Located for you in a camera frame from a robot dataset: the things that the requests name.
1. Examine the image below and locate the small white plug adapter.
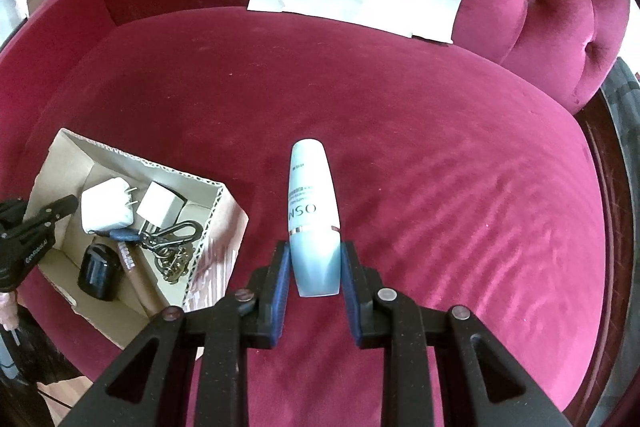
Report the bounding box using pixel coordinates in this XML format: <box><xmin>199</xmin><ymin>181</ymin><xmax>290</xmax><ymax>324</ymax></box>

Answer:
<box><xmin>136</xmin><ymin>182</ymin><xmax>186</xmax><ymax>229</ymax></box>

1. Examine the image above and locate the person's hand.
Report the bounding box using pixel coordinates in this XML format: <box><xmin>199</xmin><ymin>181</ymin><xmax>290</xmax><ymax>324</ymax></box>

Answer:
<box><xmin>0</xmin><ymin>291</ymin><xmax>20</xmax><ymax>332</ymax></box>

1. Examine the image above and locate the brown lipstick tube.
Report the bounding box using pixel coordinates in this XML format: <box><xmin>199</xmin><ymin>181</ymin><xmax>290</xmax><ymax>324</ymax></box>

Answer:
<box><xmin>117</xmin><ymin>242</ymin><xmax>167</xmax><ymax>317</ymax></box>

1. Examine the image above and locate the metal keychain with charms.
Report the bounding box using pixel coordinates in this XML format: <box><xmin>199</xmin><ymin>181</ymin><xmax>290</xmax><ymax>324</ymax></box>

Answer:
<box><xmin>140</xmin><ymin>220</ymin><xmax>203</xmax><ymax>284</ymax></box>

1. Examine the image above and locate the black tape roll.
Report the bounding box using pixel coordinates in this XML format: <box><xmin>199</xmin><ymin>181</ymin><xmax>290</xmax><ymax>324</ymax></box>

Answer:
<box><xmin>77</xmin><ymin>244</ymin><xmax>122</xmax><ymax>301</ymax></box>

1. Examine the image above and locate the red velvet tufted sofa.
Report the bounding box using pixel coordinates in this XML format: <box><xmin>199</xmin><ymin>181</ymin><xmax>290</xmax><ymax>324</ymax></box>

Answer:
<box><xmin>1</xmin><ymin>0</ymin><xmax>630</xmax><ymax>426</ymax></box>

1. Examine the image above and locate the grey plaid blanket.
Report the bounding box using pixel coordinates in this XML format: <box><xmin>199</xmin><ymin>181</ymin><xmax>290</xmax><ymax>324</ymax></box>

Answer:
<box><xmin>582</xmin><ymin>57</ymin><xmax>639</xmax><ymax>426</ymax></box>

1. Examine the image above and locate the blue key fob tag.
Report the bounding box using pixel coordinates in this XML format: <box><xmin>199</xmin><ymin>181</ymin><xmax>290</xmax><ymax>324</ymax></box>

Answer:
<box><xmin>107</xmin><ymin>228</ymin><xmax>141</xmax><ymax>243</ymax></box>

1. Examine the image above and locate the large white charger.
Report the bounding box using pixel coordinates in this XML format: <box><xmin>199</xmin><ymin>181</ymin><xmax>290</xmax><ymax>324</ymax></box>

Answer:
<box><xmin>80</xmin><ymin>176</ymin><xmax>136</xmax><ymax>233</ymax></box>

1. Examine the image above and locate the white oval remote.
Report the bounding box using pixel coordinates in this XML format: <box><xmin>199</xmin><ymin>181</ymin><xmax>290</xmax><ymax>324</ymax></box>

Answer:
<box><xmin>288</xmin><ymin>139</ymin><xmax>341</xmax><ymax>298</ymax></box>

